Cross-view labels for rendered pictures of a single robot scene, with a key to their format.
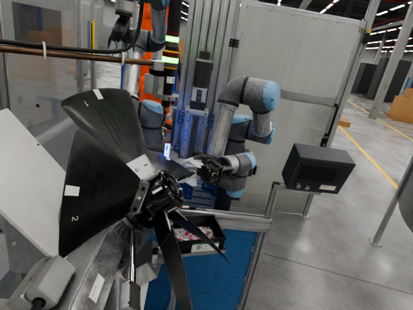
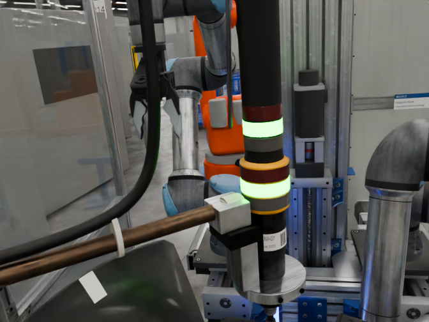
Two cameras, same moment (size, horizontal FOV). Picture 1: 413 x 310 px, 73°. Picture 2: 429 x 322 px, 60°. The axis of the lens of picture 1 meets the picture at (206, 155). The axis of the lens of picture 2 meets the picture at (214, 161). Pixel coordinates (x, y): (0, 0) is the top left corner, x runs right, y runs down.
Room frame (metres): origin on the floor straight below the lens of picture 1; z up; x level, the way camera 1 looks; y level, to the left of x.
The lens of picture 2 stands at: (0.47, 0.10, 1.68)
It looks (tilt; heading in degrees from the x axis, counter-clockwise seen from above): 18 degrees down; 15
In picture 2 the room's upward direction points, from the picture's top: 5 degrees counter-clockwise
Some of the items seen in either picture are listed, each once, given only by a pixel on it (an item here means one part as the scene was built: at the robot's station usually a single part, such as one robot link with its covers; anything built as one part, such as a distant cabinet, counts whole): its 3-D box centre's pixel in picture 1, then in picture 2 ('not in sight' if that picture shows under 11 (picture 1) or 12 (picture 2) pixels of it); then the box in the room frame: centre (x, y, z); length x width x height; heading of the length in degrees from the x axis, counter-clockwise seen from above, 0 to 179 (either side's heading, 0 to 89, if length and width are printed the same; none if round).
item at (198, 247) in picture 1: (195, 233); not in sight; (1.00, -0.01, 0.85); 0.22 x 0.17 x 0.07; 111
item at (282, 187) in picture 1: (296, 188); not in sight; (1.21, -0.45, 1.04); 0.24 x 0.03 x 0.03; 96
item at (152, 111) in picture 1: (150, 112); (226, 197); (1.53, 0.35, 1.20); 0.13 x 0.12 x 0.14; 98
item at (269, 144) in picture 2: (171, 44); (263, 140); (0.79, 0.14, 1.60); 0.03 x 0.03 x 0.01
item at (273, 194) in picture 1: (271, 200); not in sight; (1.20, -0.35, 0.96); 0.03 x 0.03 x 0.20; 6
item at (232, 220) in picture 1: (180, 214); not in sight; (1.15, 0.08, 0.82); 0.90 x 0.04 x 0.08; 96
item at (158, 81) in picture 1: (165, 80); (258, 240); (0.78, 0.15, 1.50); 0.09 x 0.07 x 0.10; 131
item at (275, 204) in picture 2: (169, 64); (265, 195); (0.79, 0.14, 1.55); 0.04 x 0.04 x 0.01
